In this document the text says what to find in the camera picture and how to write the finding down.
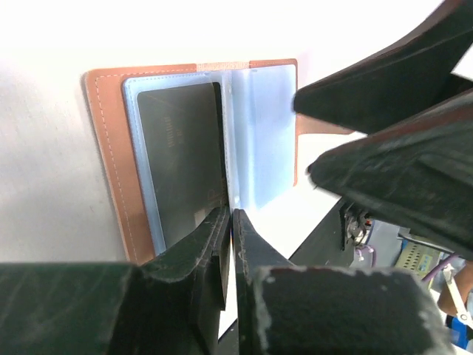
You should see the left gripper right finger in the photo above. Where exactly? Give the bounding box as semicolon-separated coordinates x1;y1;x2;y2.
232;209;293;354

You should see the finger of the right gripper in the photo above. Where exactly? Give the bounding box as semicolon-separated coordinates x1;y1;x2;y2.
307;91;472;259
293;0;472;134

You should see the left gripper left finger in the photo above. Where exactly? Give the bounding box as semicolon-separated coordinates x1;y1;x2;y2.
136;206;232;355

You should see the tan leather card holder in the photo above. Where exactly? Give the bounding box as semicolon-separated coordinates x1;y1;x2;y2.
84;58;348;264

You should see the black card in holder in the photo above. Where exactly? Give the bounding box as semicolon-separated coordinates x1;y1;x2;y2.
137;82;228;247

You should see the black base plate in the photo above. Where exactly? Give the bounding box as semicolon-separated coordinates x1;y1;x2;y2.
217;201;354;354

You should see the perforated metal bracket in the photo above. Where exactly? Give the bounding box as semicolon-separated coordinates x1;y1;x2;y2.
395;233;443;279

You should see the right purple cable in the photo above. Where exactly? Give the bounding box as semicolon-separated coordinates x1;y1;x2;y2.
354;246;459;285

